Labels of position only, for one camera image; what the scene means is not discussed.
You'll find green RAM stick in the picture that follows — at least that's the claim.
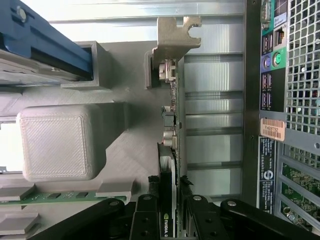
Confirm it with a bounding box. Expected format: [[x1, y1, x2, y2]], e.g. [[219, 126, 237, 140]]
[[0, 191, 132, 206]]

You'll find grey printed parts rack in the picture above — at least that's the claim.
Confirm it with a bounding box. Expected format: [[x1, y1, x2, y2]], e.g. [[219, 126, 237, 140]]
[[0, 41, 181, 240]]

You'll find silver CPU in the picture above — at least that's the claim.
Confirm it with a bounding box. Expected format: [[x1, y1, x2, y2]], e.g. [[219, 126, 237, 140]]
[[0, 119, 23, 173]]

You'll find dark grey PC case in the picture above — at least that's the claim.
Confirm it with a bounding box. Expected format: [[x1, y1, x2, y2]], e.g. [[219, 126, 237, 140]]
[[243, 0, 320, 240]]

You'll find hard disk with blue bracket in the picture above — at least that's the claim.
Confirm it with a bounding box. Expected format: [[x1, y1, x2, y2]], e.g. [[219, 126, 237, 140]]
[[0, 0, 94, 87]]

